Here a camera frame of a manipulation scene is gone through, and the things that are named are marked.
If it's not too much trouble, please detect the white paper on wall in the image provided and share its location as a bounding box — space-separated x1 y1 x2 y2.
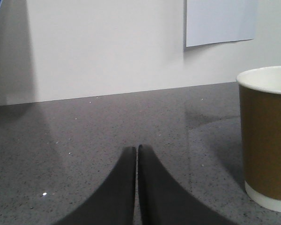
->
185 0 258 47

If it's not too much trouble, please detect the brown paper cup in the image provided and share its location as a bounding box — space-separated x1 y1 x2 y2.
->
237 66 281 212

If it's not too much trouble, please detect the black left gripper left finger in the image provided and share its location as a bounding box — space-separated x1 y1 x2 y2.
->
56 147 136 225

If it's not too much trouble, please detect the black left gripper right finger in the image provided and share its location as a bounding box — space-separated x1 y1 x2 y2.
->
138 145 233 225

